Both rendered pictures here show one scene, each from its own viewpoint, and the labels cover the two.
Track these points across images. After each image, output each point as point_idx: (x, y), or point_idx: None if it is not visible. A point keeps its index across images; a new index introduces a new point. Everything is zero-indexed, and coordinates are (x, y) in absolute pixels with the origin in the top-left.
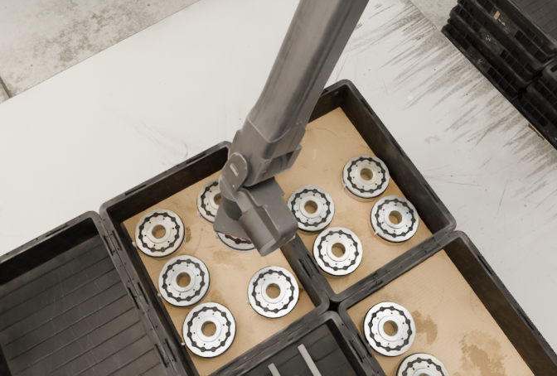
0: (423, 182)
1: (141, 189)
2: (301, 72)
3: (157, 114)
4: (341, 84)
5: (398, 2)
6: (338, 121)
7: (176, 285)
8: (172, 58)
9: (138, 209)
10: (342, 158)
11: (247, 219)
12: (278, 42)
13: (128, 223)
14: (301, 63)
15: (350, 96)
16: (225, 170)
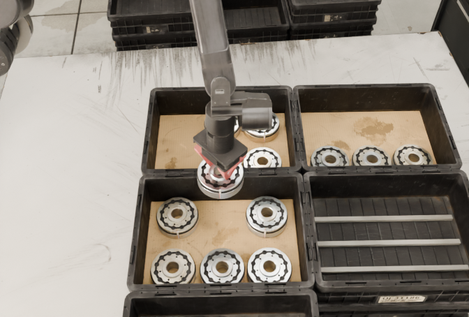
0: (252, 87)
1: (135, 250)
2: None
3: (53, 253)
4: (153, 93)
5: (102, 58)
6: (170, 121)
7: (222, 274)
8: (13, 217)
9: (141, 279)
10: (198, 132)
11: (246, 116)
12: (67, 139)
13: None
14: None
15: (164, 96)
16: (214, 100)
